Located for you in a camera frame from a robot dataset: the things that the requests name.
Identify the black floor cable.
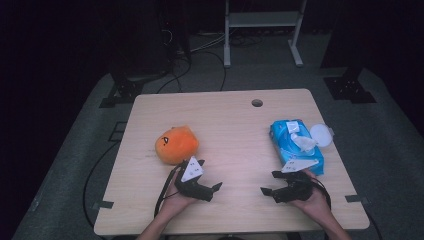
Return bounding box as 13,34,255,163
82,141,122,230
155,49,228,95

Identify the grey tape strip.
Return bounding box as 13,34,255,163
344,194,371,205
91,200,115,211

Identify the person's right hand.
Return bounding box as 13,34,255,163
289,169,334,222

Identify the orange plush toy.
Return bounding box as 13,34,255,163
154,125,201,166

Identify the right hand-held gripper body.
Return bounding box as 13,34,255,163
271,158,320,204

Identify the blue wet wipe pack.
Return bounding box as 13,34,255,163
268,119,335,176

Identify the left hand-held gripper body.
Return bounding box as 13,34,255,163
173,156,215,203

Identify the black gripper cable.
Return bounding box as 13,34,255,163
309,175,333,212
153,165,184,218

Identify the person's left hand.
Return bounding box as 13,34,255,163
160,168,202,218

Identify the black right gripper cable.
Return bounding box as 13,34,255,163
309,175,333,212

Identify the black stand base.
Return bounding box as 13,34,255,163
98,70,169,109
322,65,378,105

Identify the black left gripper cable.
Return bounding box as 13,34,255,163
153,165,184,218

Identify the white metal stand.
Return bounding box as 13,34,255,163
223,0,309,69

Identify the white wet wipe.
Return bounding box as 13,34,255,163
290,132,318,153

